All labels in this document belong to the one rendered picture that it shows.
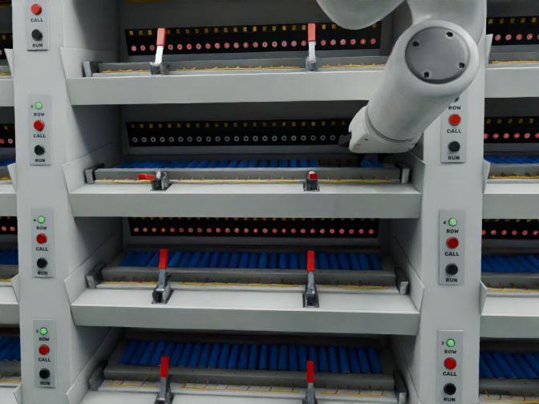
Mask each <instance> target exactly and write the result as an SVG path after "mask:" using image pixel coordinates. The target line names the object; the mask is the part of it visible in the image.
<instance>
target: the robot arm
mask: <svg viewBox="0 0 539 404"><path fill-rule="evenodd" d="M403 1H404V0H316V2H317V3H318V4H319V5H320V7H321V8H322V10H323V11H324V12H325V14H326V15H327V16H328V17H329V18H330V19H331V20H332V21H333V22H335V23H336V24H337V25H339V26H341V27H343V28H346V29H350V30H358V29H362V28H365V27H368V26H371V25H372V24H374V23H376V22H378V21H379V20H381V19H382V18H384V17H385V16H387V15H388V14H390V13H391V12H392V11H393V10H394V9H395V8H396V7H397V6H398V5H399V4H400V3H402V2H403ZM406 1H407V4H408V5H409V8H410V10H411V15H412V27H410V28H408V29H407V30H406V31H404V32H403V33H402V35H401V36H400V37H399V39H398V40H397V41H396V43H395V46H394V48H393V50H392V52H391V54H390V57H389V59H388V60H387V63H386V66H385V67H384V69H383V72H382V74H381V76H380V78H379V81H378V83H377V85H376V87H375V89H374V92H373V94H372V96H371V98H370V100H369V103H368V104H367V105H366V106H365V107H363V108H362V109H361V110H360V111H359V112H358V113H357V114H356V115H355V117H354V118H353V119H352V121H351V123H350V126H349V132H351V133H350V134H348V135H345V136H343V137H342V138H340V139H338V145H339V146H340V147H348V148H349V149H350V150H351V151H352V152H354V153H355V156H358V162H361V161H362V160H363V158H364V157H365V153H378V161H379V162H382V161H383V160H384V159H385V158H386V156H387V155H393V153H400V152H407V151H409V150H410V149H412V148H413V147H414V146H417V145H418V144H417V142H418V140H419V138H420V136H421V134H422V133H423V132H424V131H425V130H426V129H427V128H428V127H429V126H430V125H431V124H432V123H433V122H434V121H435V120H436V119H437V118H438V117H439V116H440V115H441V114H442V113H443V112H444V111H445V110H446V109H447V108H448V107H449V106H450V105H451V104H452V103H453V102H454V101H455V100H456V99H457V98H458V97H459V96H460V95H461V94H462V93H463V92H464V91H465V90H466V89H467V88H468V87H469V85H470V84H471V83H472V81H473V80H474V78H475V77H476V74H477V72H478V69H479V65H480V55H479V51H478V48H477V45H478V43H479V41H480V38H481V35H482V33H483V29H484V20H485V14H484V0H406Z"/></svg>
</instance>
